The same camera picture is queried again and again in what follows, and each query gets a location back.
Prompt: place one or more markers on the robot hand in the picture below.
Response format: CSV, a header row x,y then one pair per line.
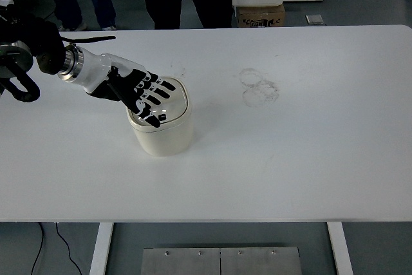
x,y
95,69

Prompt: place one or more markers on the cream trash bin with lid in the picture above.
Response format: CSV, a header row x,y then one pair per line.
x,y
170,136

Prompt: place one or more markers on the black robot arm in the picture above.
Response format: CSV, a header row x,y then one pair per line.
x,y
35,40

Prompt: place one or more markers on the small white side table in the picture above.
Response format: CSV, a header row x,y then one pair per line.
x,y
4,3

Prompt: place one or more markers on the brown cardboard box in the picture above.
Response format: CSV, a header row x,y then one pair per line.
x,y
262,15

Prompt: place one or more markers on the white table leg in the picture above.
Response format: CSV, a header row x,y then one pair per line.
x,y
101,249
340,249

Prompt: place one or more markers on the grey metal plate with screws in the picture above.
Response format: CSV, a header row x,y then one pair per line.
x,y
180,263
260,263

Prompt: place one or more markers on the small grey floor plate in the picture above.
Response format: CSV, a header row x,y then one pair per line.
x,y
314,19

